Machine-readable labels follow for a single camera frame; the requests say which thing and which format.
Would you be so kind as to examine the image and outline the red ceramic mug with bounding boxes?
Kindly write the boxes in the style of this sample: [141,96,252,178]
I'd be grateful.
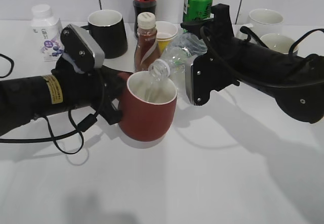
[117,71,178,142]

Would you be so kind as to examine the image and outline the white ceramic mug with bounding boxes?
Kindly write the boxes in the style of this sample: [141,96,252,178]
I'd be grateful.
[243,9,284,38]

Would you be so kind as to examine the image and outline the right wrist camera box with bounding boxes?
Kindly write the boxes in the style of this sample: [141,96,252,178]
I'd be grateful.
[185,55,215,106]

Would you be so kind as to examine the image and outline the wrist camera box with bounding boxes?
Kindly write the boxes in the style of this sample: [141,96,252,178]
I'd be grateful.
[185,55,215,106]
[60,24,105,74]

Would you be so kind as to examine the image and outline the dark grey ceramic mug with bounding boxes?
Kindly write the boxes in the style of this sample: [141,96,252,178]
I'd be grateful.
[260,33,295,55]

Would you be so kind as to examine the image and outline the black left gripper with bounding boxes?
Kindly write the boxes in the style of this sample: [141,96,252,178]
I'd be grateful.
[51,56,133,125]

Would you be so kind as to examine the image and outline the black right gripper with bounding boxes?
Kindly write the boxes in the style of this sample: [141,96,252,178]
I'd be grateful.
[180,4,239,92]

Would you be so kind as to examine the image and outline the black ceramic mug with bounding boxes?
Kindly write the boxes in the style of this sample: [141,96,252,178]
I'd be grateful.
[83,10,128,59]

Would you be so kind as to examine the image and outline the brown Nescafe coffee bottle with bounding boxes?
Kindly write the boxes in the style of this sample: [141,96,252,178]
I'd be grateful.
[134,12,161,72]

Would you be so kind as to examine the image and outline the white yogurt drink bottle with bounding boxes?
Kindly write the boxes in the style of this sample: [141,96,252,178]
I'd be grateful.
[31,4,64,62]

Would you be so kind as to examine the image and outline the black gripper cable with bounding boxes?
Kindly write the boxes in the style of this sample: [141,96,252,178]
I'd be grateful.
[199,26,324,88]
[0,107,98,155]

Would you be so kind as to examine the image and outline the yellow paper cup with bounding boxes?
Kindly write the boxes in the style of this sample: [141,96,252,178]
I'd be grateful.
[157,39,173,54]

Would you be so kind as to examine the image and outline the green soda bottle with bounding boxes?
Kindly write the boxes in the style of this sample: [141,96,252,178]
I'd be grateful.
[182,0,213,22]

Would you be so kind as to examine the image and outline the clear water bottle green label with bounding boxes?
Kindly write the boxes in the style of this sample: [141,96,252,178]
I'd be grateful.
[148,32,207,81]

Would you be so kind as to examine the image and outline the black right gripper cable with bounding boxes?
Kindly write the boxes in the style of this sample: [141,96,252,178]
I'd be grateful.
[199,26,324,88]

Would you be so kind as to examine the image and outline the white paper cup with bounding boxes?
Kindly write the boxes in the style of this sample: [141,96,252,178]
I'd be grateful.
[156,21,178,41]

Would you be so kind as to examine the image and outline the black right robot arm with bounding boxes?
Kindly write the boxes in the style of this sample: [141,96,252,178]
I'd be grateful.
[181,4,323,123]

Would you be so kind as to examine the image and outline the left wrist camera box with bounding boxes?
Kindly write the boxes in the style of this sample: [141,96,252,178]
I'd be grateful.
[60,24,105,74]

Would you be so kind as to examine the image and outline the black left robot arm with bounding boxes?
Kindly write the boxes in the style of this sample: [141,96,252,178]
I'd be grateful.
[1,59,126,135]

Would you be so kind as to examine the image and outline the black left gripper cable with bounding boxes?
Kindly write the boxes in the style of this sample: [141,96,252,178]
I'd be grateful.
[0,107,98,155]

